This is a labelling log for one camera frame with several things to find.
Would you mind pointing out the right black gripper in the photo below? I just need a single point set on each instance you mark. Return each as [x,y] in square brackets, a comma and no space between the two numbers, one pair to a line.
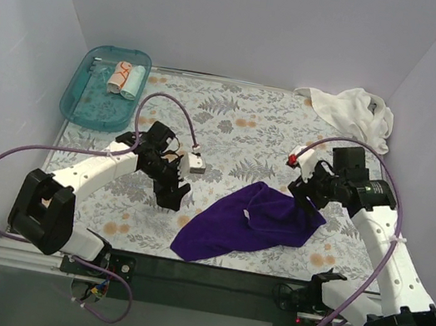
[308,193]

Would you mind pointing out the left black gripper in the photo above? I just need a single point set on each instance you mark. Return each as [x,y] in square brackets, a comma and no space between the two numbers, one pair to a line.
[167,181]

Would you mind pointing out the purple towel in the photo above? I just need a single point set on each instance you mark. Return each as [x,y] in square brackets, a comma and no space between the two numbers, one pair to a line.
[256,217]

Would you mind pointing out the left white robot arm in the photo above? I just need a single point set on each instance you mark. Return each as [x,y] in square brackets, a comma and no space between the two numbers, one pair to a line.
[43,212]

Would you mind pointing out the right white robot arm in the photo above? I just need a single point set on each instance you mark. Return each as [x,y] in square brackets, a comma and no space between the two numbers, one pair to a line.
[393,295]

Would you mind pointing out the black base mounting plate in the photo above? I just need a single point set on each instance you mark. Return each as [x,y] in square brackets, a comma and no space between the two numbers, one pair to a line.
[215,290]

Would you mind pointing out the white towel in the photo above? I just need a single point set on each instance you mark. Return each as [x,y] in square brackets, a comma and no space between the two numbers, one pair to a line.
[354,113]

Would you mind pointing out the mint rolled towel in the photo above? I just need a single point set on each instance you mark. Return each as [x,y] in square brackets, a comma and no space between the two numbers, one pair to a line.
[133,82]

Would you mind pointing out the teal plastic tray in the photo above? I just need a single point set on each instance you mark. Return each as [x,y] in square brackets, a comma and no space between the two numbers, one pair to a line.
[86,101]

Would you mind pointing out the orange patterned rolled towel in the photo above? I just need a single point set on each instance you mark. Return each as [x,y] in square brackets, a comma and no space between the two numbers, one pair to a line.
[119,77]

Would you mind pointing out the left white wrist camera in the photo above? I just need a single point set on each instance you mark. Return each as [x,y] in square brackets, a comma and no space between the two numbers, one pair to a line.
[192,164]

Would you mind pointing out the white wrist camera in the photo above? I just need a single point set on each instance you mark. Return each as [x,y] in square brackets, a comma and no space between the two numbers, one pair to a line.
[306,162]
[192,164]

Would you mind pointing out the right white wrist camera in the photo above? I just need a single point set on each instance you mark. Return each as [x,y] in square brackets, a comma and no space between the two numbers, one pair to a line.
[306,162]

